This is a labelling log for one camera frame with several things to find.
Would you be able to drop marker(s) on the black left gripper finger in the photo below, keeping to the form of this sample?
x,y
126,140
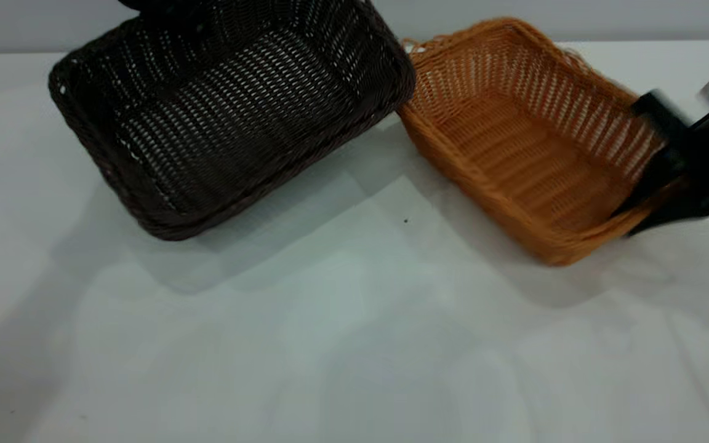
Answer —
x,y
142,4

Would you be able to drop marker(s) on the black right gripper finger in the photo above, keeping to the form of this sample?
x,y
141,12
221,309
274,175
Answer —
x,y
674,215
662,147

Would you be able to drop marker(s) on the black wicker basket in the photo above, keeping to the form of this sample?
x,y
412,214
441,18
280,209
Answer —
x,y
231,111

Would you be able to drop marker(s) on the orange wicker basket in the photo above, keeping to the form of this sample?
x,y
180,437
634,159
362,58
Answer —
x,y
514,147

